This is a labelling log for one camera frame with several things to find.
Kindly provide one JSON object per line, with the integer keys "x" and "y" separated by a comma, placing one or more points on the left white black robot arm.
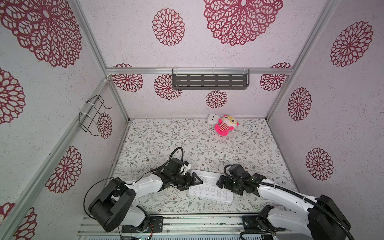
{"x": 116, "y": 204}

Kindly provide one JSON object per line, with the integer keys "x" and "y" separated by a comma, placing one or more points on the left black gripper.
{"x": 188, "y": 182}

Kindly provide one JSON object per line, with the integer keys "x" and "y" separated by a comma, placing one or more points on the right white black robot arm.
{"x": 318, "y": 218}

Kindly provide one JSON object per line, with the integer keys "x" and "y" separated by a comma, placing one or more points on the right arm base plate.
{"x": 254, "y": 223}

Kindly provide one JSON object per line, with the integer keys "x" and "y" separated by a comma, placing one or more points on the pink owl plush toy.
{"x": 225, "y": 125}

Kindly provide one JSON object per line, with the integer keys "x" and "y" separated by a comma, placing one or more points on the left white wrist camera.
{"x": 185, "y": 167}

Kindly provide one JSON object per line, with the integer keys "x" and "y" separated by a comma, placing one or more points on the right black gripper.
{"x": 227, "y": 184}

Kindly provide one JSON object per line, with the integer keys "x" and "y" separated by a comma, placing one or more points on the white keyboard back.
{"x": 209, "y": 189}

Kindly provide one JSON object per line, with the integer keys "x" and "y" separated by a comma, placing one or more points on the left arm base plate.
{"x": 153, "y": 224}

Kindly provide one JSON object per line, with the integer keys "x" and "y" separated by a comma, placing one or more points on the black wire wall rack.
{"x": 90, "y": 117}

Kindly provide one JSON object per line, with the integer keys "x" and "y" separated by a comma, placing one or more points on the white round gadget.
{"x": 213, "y": 119}

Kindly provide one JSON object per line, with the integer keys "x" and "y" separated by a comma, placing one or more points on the grey wall shelf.
{"x": 210, "y": 81}

